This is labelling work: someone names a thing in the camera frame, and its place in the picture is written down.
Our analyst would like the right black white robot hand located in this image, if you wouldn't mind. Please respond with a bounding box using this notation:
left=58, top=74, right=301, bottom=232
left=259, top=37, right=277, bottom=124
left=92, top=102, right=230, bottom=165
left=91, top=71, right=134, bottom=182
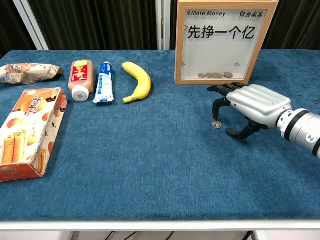
left=206, top=82, right=293, bottom=140

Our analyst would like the black pleated curtain panel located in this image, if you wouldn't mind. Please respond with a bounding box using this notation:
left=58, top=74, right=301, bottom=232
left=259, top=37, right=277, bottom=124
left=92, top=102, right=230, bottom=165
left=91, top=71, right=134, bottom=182
left=27, top=0, right=161, bottom=51
left=0, top=0, right=36, bottom=59
left=169, top=0, right=180, bottom=50
left=264, top=0, right=320, bottom=51

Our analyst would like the wooden glass-front money box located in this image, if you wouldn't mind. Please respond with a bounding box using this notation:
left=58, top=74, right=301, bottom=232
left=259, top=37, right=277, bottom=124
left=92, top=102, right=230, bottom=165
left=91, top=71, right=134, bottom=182
left=174, top=0, right=279, bottom=86

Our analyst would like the yellow banana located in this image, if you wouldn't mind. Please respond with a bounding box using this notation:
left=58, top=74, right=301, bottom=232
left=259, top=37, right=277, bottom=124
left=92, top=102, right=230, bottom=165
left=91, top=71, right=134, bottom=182
left=121, top=61, right=152, bottom=104

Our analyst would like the blue felt table cover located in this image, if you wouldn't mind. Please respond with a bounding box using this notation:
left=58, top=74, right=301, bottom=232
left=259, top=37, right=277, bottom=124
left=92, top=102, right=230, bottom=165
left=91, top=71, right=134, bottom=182
left=0, top=49, right=320, bottom=222

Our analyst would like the blue white toothpaste tube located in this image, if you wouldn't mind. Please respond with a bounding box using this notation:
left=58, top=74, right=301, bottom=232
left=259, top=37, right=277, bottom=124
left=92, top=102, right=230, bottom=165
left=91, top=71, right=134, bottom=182
left=92, top=61, right=116, bottom=104

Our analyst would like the brown bottle with red label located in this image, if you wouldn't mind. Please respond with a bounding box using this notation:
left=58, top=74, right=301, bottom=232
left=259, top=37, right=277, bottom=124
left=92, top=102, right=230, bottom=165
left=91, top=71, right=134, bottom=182
left=67, top=59, right=95, bottom=103

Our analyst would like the orange egg roll biscuit box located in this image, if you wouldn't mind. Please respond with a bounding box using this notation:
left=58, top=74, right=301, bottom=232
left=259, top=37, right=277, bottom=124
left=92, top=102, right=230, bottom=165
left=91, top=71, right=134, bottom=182
left=0, top=87, right=69, bottom=183

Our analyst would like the brown crinkled snack bag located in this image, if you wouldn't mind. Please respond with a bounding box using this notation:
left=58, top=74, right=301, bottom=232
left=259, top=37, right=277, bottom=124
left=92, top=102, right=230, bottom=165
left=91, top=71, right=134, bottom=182
left=0, top=63, right=63, bottom=85

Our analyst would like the grey partition frame post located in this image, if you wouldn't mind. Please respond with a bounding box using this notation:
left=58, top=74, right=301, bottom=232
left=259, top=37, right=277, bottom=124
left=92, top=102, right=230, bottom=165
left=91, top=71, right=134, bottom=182
left=12, top=0, right=50, bottom=51
left=156, top=0, right=172, bottom=50

